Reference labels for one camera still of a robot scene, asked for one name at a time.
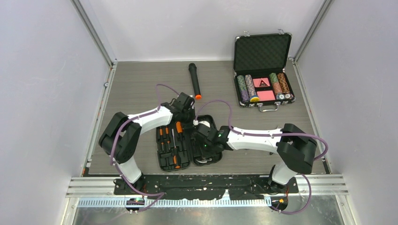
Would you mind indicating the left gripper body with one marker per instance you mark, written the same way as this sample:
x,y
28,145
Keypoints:
x,y
188,116

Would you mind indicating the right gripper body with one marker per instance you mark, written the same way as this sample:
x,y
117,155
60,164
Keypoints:
x,y
206,149

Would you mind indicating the orange handled screwdriver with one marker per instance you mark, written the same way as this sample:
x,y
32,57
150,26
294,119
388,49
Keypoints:
x,y
179,130

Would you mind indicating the small orange black screwdriver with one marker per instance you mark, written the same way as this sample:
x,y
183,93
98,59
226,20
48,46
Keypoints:
x,y
161,138

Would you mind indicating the thin orange black screwdriver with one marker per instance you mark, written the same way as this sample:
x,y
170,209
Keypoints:
x,y
167,137

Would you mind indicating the black tool kit case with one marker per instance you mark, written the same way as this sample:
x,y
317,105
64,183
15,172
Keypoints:
x,y
188,156

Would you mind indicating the claw hammer black handle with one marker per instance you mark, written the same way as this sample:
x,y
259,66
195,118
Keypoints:
x,y
204,161

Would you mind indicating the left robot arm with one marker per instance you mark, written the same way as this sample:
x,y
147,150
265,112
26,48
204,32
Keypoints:
x,y
120,137

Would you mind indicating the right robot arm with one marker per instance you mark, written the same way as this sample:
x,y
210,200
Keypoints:
x,y
295,148

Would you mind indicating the black microphone orange end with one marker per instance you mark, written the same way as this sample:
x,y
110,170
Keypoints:
x,y
195,82

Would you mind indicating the open poker chip case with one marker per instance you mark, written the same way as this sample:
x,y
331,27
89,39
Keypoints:
x,y
259,70

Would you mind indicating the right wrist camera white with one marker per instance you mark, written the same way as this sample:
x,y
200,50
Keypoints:
x,y
203,122

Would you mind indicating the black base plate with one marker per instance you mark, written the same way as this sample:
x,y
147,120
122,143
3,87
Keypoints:
x,y
210,186

